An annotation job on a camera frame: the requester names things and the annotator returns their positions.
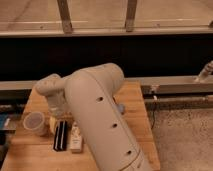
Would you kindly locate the white plastic bottle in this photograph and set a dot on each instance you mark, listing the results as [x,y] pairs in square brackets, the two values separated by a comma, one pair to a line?
[76,139]

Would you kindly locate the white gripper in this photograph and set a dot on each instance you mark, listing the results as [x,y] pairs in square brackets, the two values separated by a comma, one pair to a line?
[57,110]

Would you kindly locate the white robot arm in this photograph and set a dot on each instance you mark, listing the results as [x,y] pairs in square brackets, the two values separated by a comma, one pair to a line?
[88,95]

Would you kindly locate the red and blue toy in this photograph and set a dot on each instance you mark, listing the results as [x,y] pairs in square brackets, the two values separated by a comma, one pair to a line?
[120,106]

